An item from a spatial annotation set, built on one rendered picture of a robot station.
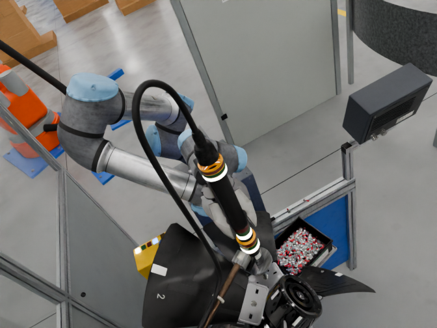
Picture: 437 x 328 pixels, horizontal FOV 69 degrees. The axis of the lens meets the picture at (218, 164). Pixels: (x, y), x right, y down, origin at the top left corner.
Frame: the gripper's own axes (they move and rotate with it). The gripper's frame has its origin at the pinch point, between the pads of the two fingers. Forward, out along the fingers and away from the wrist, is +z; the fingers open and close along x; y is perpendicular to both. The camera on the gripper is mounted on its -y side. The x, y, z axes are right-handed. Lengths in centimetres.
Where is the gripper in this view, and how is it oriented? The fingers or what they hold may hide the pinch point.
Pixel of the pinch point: (240, 224)
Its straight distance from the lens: 62.5
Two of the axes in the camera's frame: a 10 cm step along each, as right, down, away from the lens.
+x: -8.8, 4.8, -0.7
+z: 3.7, 5.7, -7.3
